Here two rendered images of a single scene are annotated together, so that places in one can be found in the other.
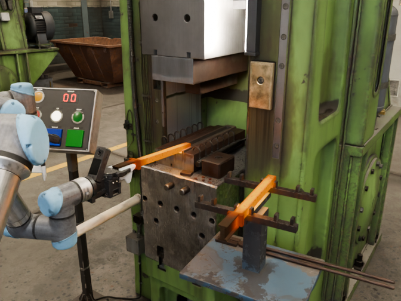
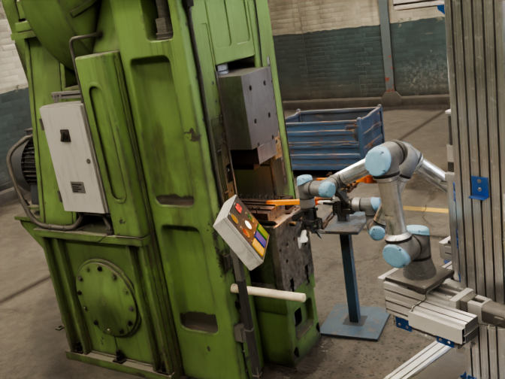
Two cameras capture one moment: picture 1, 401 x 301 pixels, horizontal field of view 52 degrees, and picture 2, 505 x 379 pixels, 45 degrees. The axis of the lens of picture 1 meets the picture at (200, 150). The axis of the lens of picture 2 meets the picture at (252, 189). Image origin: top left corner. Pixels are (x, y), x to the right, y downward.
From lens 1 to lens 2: 391 cm
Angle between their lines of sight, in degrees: 85
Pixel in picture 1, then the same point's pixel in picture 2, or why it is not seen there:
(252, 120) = (275, 168)
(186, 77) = (273, 151)
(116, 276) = not seen: outside the picture
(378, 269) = not seen: hidden behind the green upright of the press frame
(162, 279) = (294, 304)
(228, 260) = (340, 224)
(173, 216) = (294, 246)
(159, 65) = (261, 152)
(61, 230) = not seen: hidden behind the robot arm
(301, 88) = (284, 137)
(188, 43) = (271, 129)
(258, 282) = (356, 216)
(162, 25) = (259, 124)
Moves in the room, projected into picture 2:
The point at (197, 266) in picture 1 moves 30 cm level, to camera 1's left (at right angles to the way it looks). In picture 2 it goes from (349, 228) to (361, 247)
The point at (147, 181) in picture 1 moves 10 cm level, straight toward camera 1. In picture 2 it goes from (279, 236) to (297, 232)
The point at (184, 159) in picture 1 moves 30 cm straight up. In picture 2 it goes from (280, 207) to (273, 158)
